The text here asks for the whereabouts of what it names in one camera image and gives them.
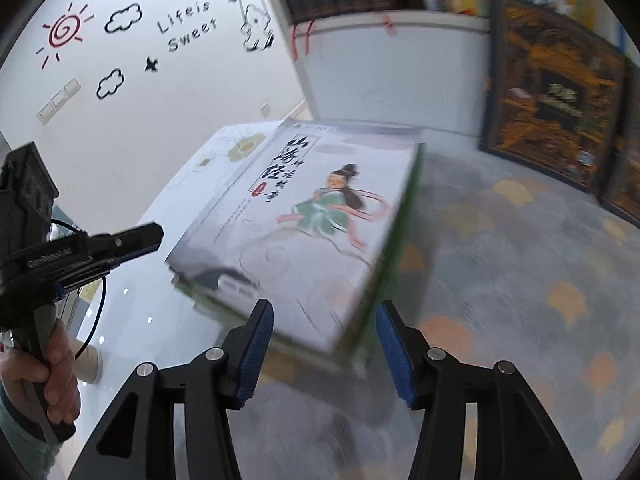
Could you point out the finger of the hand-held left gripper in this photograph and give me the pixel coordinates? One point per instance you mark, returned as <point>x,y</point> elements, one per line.
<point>135,240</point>

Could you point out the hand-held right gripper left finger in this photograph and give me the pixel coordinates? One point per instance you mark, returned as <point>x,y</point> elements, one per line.
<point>255,355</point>

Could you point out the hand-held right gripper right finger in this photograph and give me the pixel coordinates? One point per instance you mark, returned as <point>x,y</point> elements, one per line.
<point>397,355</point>

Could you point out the stack of thin books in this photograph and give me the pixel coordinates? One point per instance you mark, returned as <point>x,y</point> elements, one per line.
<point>395,250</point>

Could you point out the white calligraphy cover book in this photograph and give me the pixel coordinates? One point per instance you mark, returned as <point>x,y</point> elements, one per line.
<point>310,240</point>

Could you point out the person's left forearm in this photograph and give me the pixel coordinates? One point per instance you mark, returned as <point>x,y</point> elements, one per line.
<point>17,452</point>

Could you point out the person's left hand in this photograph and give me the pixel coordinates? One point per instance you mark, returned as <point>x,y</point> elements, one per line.
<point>62,375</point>

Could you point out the white flower outline book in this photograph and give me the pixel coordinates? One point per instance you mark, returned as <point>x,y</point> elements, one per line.
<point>220,180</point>

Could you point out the white bookcase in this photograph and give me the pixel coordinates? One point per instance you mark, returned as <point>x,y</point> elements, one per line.
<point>390,75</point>

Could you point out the dark illustrated hardcover book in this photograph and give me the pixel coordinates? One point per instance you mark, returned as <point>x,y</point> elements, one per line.
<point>550,95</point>
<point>625,150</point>

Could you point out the white wall switch panel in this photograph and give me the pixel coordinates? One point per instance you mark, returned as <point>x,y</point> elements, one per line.
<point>59,101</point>

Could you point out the black cloud wall sticker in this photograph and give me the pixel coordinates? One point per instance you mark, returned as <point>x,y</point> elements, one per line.
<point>110,83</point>
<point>123,18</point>

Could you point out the black lettering wall sticker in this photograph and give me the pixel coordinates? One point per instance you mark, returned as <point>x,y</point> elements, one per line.
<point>172,45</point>

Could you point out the red sun wall sticker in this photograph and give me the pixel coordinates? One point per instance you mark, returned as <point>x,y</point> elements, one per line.
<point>65,30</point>

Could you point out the bear outline wall sticker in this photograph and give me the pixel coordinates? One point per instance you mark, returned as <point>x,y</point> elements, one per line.
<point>255,22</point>

